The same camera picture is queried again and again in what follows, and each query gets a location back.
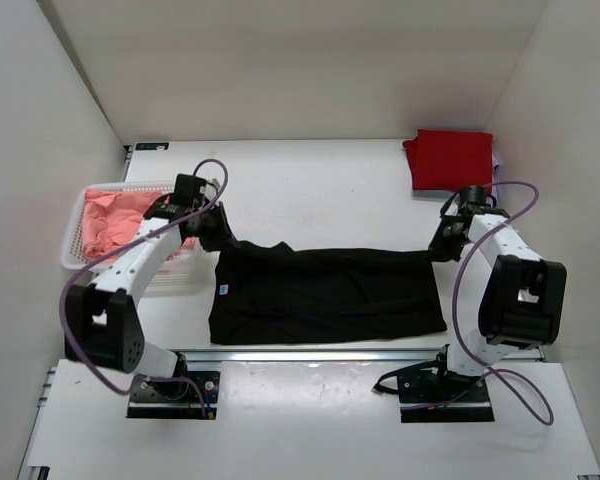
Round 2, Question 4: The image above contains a black t shirt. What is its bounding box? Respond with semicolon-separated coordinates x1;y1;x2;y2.
208;241;447;346

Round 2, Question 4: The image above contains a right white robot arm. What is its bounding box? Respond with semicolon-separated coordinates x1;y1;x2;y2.
428;185;567;401

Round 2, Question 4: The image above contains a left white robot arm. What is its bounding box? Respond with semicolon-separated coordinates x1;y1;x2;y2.
59;174;234;398

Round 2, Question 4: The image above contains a red folded t shirt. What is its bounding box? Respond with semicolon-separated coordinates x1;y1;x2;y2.
402;129;493;192

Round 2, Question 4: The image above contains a small dark label sticker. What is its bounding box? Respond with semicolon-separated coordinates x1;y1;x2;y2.
134;142;169;151

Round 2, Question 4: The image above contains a lavender folded t shirt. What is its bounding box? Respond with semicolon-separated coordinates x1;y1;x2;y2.
491;152;501;202

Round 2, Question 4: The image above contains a white plastic basket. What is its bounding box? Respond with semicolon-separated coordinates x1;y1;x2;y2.
61;182;200;304

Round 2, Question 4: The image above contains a pink t shirt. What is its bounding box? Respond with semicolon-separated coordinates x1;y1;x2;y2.
82;186;201;264

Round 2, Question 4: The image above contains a white front board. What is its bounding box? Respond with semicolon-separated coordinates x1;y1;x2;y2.
28;361;600;479

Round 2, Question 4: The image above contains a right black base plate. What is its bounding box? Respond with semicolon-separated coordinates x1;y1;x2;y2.
372;353;495;424

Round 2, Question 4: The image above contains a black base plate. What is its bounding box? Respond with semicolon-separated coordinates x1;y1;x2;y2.
372;353;495;424
126;363;221;421

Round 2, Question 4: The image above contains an aluminium rail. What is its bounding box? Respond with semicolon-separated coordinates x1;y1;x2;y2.
69;347;544;365

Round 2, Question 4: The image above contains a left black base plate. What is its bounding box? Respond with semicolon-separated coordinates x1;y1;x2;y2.
126;363;221;421

